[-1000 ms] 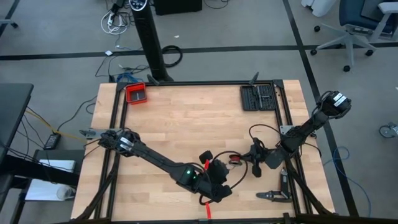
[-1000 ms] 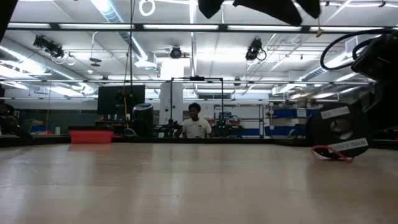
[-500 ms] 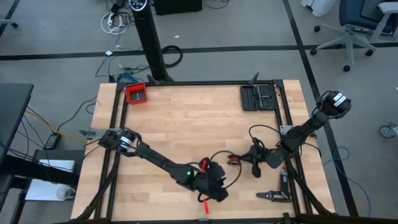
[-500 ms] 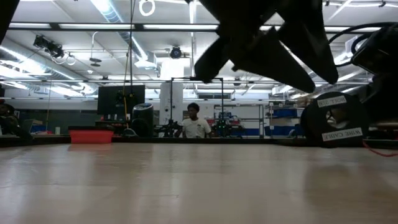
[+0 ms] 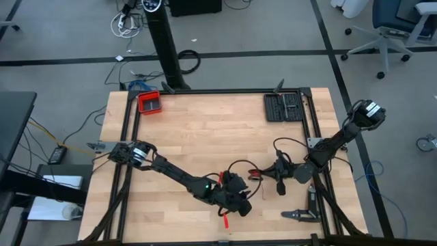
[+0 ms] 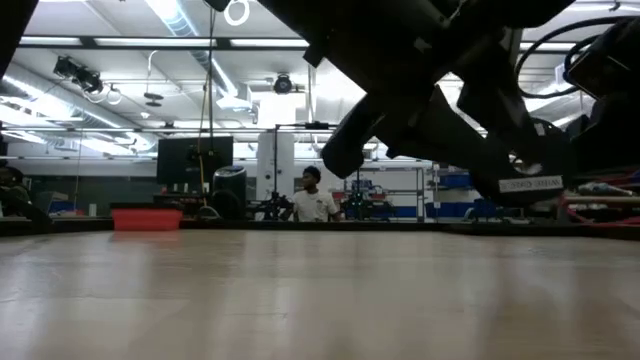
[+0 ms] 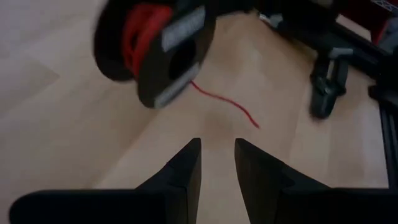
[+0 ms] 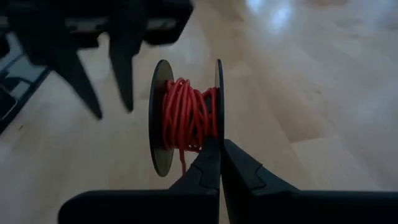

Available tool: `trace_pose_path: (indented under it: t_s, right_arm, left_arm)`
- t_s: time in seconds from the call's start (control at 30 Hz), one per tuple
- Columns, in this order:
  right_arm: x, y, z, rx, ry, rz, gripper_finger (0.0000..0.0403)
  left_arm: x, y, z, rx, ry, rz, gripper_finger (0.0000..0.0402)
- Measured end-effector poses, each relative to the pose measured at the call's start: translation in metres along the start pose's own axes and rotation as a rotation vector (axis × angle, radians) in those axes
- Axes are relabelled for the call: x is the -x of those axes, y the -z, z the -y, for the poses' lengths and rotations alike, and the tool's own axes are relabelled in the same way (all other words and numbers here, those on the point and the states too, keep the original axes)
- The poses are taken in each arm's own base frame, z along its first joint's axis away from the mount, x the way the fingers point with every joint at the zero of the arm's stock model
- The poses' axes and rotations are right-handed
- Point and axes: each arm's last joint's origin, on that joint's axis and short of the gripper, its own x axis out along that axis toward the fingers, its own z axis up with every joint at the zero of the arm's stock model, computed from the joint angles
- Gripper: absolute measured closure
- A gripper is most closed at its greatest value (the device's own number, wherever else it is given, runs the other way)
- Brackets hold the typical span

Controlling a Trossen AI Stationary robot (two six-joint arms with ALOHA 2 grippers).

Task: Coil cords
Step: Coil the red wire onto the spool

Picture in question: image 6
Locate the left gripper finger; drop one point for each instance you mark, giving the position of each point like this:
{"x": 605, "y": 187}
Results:
{"x": 500, "y": 100}
{"x": 450, "y": 140}

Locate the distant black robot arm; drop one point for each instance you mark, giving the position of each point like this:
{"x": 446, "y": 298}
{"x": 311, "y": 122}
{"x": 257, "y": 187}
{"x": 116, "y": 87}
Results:
{"x": 357, "y": 206}
{"x": 275, "y": 205}

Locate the blue storage bin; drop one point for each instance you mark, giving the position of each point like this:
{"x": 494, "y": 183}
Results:
{"x": 450, "y": 210}
{"x": 457, "y": 180}

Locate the wooden workbench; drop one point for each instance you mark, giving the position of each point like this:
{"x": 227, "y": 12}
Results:
{"x": 600, "y": 200}

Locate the metal shelving rack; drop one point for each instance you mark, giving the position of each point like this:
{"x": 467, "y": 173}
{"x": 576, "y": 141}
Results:
{"x": 422, "y": 195}

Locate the black monitor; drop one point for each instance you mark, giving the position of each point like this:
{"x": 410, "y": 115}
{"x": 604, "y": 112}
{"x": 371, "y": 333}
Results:
{"x": 195, "y": 160}

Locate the red plastic bin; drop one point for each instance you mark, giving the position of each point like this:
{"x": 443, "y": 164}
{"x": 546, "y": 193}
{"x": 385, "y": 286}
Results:
{"x": 147, "y": 220}

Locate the black ceiling camera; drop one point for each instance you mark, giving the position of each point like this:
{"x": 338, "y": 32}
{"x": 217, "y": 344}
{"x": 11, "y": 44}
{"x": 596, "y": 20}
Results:
{"x": 77, "y": 75}
{"x": 282, "y": 84}

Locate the distant black station frame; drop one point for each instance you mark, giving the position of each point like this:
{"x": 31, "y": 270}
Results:
{"x": 275, "y": 165}

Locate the black aluminium table frame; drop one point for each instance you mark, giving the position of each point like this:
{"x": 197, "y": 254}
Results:
{"x": 300, "y": 225}

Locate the black overhead frame beam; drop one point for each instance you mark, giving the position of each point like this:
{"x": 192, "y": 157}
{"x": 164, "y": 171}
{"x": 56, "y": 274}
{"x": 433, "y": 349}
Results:
{"x": 150, "y": 44}

